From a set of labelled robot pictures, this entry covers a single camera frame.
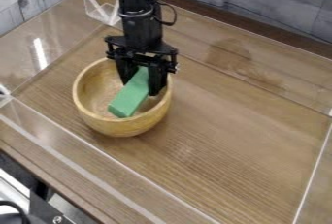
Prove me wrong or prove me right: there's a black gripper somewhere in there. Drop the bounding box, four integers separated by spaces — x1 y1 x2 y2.
105 9 178 96

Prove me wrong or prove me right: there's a green rectangular block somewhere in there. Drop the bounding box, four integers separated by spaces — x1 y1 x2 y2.
107 67 149 118

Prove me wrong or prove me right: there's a wooden bowl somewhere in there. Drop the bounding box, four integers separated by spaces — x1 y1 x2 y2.
71 57 173 138

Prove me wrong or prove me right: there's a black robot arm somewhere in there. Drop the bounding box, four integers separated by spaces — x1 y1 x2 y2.
103 0 178 96

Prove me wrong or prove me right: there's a clear acrylic corner bracket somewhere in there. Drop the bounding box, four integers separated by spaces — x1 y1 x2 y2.
83 0 121 26

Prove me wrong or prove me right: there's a clear acrylic tray wall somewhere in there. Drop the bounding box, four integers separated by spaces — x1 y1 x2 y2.
0 0 332 224

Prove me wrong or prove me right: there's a black metal frame bracket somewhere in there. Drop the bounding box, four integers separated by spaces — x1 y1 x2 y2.
28 191 90 224

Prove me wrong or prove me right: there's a black cable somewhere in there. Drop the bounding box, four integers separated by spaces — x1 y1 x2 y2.
0 200 31 224

